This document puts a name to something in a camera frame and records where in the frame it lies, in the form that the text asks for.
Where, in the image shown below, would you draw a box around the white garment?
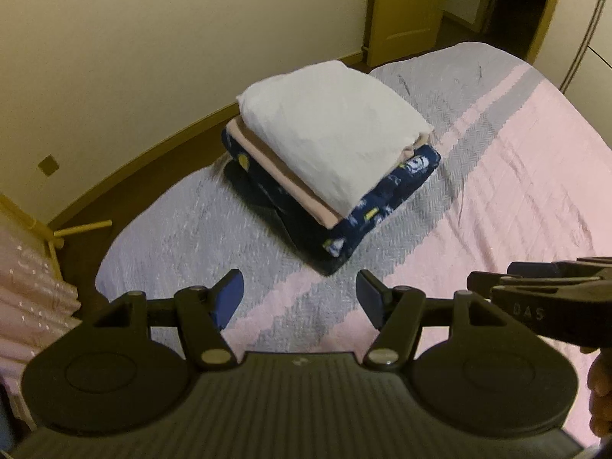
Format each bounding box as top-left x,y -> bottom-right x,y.
236,60 -> 433,218

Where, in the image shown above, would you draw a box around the person's right hand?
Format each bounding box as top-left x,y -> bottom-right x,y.
587,348 -> 612,439

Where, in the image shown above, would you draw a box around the pink curtain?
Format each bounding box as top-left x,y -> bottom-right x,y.
0,209 -> 83,431

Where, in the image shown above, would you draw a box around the pink grey bed cover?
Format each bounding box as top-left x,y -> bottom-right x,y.
95,42 -> 611,354

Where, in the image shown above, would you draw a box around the wooden stick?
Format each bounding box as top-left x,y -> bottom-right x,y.
54,220 -> 113,238

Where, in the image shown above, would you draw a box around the navy patterned folded garment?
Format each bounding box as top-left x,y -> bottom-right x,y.
221,130 -> 441,276

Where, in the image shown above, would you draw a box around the white wardrobe doors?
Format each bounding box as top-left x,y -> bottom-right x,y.
527,0 -> 611,143

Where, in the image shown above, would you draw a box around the beige folded garment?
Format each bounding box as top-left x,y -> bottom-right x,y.
224,117 -> 441,234

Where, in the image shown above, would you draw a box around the wooden door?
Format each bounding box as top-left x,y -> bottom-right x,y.
365,0 -> 443,68

